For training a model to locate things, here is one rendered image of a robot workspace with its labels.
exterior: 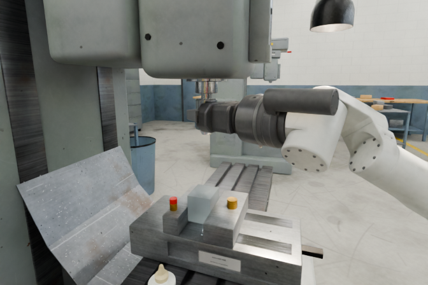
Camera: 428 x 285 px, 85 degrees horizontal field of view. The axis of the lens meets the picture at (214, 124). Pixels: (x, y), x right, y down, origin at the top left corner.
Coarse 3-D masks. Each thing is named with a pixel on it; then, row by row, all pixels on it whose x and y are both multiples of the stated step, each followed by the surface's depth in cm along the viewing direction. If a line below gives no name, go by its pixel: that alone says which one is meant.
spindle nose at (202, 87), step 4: (196, 84) 48; (200, 84) 47; (204, 84) 47; (208, 84) 47; (212, 84) 47; (216, 84) 48; (196, 88) 48; (200, 88) 47; (204, 88) 47; (208, 88) 47; (212, 88) 47; (216, 88) 48; (196, 92) 48; (200, 92) 47; (204, 92) 47; (208, 92) 47; (212, 92) 47; (216, 92) 48
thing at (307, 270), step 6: (306, 258) 61; (312, 258) 61; (306, 264) 59; (312, 264) 59; (306, 270) 57; (312, 270) 57; (306, 276) 55; (312, 276) 55; (306, 282) 53; (312, 282) 53
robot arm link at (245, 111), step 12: (252, 96) 40; (204, 108) 43; (216, 108) 42; (228, 108) 41; (240, 108) 39; (252, 108) 38; (204, 120) 42; (216, 120) 43; (228, 120) 41; (240, 120) 39; (252, 120) 37; (228, 132) 42; (240, 132) 40; (252, 132) 38
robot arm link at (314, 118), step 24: (264, 96) 34; (288, 96) 32; (312, 96) 30; (336, 96) 30; (264, 120) 36; (288, 120) 34; (312, 120) 32; (336, 120) 32; (264, 144) 38; (288, 144) 31; (312, 144) 30; (336, 144) 32; (312, 168) 33
